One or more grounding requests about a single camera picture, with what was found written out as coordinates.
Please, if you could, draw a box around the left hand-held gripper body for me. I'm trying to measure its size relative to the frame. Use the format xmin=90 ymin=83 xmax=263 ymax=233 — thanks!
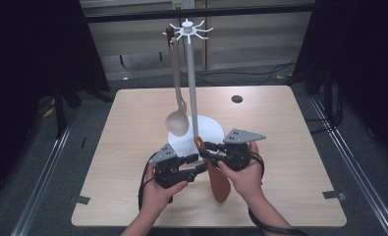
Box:
xmin=147 ymin=143 xmax=195 ymax=190

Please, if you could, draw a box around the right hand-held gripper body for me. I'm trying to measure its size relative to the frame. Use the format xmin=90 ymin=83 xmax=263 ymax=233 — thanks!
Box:
xmin=219 ymin=128 xmax=267 ymax=172

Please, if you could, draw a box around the white utensil rack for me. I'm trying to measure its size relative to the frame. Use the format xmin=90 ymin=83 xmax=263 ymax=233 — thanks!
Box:
xmin=162 ymin=18 xmax=226 ymax=159

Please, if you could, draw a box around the orange wooden rice paddle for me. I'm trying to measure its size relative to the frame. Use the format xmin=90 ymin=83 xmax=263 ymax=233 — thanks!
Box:
xmin=194 ymin=135 xmax=232 ymax=205

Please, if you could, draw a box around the beige silicone ladle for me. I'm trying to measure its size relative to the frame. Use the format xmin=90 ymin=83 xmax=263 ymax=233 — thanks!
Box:
xmin=164 ymin=36 xmax=191 ymax=138

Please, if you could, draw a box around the person's left hand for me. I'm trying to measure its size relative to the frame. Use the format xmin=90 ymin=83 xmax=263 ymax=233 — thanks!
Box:
xmin=144 ymin=163 xmax=189 ymax=214

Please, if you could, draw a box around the person's right hand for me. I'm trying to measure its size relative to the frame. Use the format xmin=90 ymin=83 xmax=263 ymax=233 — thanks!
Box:
xmin=217 ymin=141 xmax=264 ymax=201

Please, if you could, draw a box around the grey tape piece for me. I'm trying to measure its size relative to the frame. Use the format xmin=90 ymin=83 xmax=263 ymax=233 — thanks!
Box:
xmin=71 ymin=195 xmax=91 ymax=206
xmin=322 ymin=191 xmax=347 ymax=202

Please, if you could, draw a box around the black metal stand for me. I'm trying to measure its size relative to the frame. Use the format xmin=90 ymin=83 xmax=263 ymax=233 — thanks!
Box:
xmin=304 ymin=73 xmax=345 ymax=136
xmin=52 ymin=80 xmax=83 ymax=140

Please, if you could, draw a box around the black horizontal bar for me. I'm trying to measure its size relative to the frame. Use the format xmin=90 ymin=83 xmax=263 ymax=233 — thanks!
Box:
xmin=83 ymin=3 xmax=316 ymax=24

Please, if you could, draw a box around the black curtain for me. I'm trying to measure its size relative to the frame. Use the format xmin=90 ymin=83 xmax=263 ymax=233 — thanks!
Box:
xmin=293 ymin=0 xmax=388 ymax=165
xmin=0 ymin=0 xmax=111 ymax=201

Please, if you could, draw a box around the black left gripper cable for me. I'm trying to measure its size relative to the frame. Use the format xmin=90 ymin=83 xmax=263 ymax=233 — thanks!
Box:
xmin=137 ymin=150 xmax=159 ymax=211

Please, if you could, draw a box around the black floor cable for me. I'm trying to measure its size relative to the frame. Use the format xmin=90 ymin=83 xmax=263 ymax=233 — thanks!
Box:
xmin=181 ymin=58 xmax=298 ymax=87

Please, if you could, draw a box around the metal floor rail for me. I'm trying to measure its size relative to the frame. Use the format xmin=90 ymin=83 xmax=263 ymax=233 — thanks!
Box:
xmin=10 ymin=121 xmax=77 ymax=236
xmin=308 ymin=94 xmax=388 ymax=236

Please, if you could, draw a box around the white wall socket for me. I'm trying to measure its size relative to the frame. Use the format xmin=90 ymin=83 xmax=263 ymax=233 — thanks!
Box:
xmin=171 ymin=0 xmax=195 ymax=10

